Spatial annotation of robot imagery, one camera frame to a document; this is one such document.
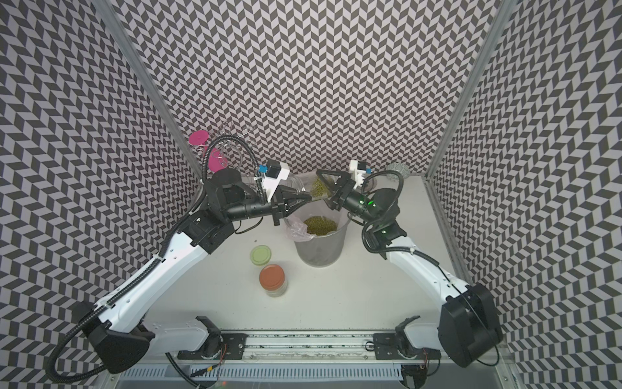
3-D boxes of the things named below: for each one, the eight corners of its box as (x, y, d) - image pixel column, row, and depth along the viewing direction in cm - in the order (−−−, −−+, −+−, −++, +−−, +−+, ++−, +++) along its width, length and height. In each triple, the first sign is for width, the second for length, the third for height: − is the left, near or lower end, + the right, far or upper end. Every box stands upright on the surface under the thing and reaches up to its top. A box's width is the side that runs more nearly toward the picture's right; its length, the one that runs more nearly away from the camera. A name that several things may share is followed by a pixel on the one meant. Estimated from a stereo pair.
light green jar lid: (249, 265, 92) (247, 262, 90) (252, 247, 97) (251, 245, 95) (269, 265, 92) (268, 263, 90) (272, 247, 97) (271, 245, 95)
